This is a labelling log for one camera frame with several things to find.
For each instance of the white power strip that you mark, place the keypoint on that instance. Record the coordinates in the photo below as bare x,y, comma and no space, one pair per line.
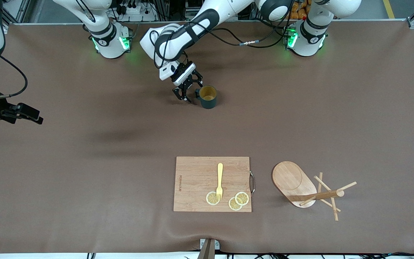
138,10

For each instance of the camera stand bracket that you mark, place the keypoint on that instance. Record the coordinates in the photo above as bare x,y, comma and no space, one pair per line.
207,250

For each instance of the lemon slice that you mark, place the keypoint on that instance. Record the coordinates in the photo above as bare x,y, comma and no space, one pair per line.
243,198
210,198
234,205

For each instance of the yellow plastic fork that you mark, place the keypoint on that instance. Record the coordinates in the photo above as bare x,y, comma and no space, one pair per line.
220,176

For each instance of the brown table mat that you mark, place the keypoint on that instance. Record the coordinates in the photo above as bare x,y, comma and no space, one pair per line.
300,108

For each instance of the wooden mug rack with pegs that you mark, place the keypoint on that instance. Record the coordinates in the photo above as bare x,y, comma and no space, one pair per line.
291,180

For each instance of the dark teal mug yellow inside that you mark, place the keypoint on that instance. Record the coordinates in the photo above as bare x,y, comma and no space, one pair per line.
208,102

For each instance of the orange snack packets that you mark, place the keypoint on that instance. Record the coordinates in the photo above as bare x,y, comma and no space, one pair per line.
298,10

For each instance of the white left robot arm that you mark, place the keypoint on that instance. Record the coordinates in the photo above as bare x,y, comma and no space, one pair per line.
178,39

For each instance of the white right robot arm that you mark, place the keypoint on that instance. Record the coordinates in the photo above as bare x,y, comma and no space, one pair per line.
110,43

